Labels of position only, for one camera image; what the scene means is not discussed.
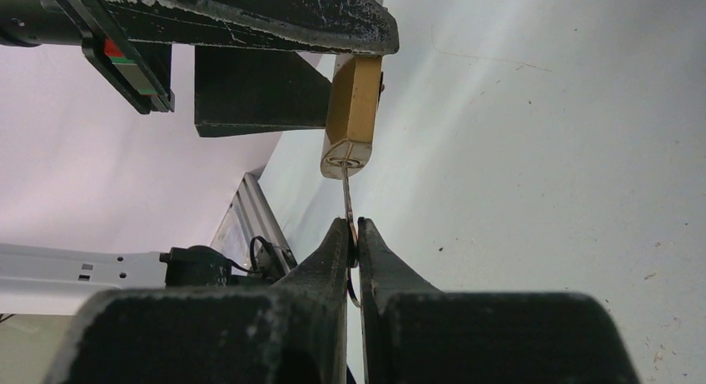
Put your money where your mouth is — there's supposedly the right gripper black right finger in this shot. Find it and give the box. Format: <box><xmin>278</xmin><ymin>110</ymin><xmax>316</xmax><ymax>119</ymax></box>
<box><xmin>358</xmin><ymin>217</ymin><xmax>639</xmax><ymax>383</ymax></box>

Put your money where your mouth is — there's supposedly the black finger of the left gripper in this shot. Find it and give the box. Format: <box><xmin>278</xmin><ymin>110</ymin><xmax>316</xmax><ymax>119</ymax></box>
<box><xmin>194</xmin><ymin>47</ymin><xmax>331</xmax><ymax>138</ymax></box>
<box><xmin>99</xmin><ymin>0</ymin><xmax>400</xmax><ymax>56</ymax></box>

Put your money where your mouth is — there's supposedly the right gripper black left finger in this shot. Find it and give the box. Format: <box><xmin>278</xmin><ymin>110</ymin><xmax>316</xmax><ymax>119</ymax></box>
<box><xmin>47</xmin><ymin>218</ymin><xmax>349</xmax><ymax>383</ymax></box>

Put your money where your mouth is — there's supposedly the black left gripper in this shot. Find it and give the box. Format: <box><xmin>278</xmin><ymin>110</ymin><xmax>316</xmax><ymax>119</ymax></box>
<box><xmin>1</xmin><ymin>0</ymin><xmax>174</xmax><ymax>114</ymax></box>

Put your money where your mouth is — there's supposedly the large brass padlock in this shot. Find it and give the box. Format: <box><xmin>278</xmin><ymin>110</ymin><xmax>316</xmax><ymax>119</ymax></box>
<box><xmin>320</xmin><ymin>55</ymin><xmax>383</xmax><ymax>180</ymax></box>

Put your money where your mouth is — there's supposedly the silver key with ring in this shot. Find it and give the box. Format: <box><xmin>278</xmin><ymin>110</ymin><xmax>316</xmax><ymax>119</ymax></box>
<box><xmin>341</xmin><ymin>160</ymin><xmax>361</xmax><ymax>308</ymax></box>

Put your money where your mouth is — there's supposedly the aluminium frame rail left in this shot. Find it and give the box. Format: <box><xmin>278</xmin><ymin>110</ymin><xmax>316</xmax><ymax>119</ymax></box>
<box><xmin>211</xmin><ymin>172</ymin><xmax>297</xmax><ymax>277</ymax></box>

